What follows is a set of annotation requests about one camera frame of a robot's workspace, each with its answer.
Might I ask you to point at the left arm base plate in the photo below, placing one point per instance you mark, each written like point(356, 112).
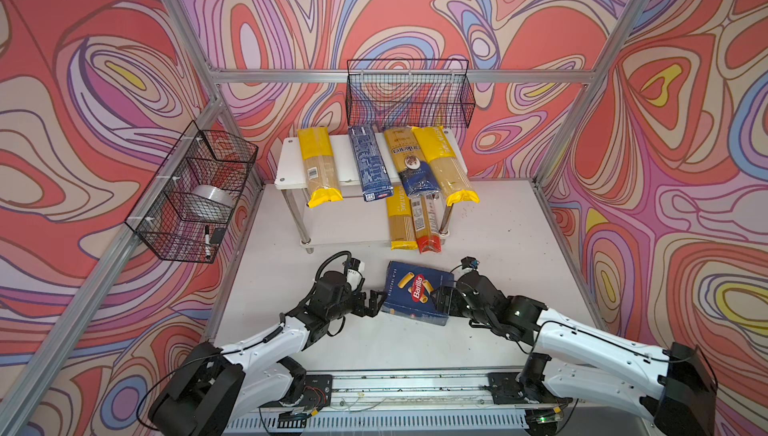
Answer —
point(313, 391)

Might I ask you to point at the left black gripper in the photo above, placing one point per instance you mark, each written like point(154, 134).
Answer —
point(373, 309)

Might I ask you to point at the black wire basket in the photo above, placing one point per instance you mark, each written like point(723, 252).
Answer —
point(398, 92)
point(169, 219)

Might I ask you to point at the black wire basket back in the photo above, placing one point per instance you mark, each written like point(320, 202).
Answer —
point(398, 92)

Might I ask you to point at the blue spaghetti box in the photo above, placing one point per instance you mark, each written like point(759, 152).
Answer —
point(374, 178)

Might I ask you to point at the dark blue spaghetti bag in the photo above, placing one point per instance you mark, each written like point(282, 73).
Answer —
point(415, 174)

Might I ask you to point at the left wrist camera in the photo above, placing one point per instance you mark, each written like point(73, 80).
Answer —
point(354, 268)

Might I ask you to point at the blue Barilla pasta box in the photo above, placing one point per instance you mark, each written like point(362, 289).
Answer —
point(411, 291)

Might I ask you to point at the black wire basket left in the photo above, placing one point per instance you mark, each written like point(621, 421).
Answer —
point(169, 219)

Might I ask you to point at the yellow spaghetti bag long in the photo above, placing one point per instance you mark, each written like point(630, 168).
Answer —
point(319, 166)

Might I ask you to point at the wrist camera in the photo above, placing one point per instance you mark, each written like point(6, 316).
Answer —
point(354, 268)
point(469, 263)

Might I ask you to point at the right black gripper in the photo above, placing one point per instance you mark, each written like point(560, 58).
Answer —
point(443, 291)

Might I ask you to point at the silver tape roll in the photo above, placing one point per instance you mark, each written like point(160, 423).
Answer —
point(214, 194)

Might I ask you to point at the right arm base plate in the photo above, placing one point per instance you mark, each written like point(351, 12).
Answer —
point(512, 388)

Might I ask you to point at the black marker pen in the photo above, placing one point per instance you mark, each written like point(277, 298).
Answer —
point(207, 245)

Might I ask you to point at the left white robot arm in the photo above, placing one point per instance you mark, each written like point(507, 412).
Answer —
point(216, 384)

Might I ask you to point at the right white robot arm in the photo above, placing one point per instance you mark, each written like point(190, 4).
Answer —
point(674, 388)

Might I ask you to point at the red spaghetti bag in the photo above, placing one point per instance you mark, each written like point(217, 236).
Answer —
point(424, 217)

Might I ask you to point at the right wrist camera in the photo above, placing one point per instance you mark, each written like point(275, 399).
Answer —
point(469, 263)

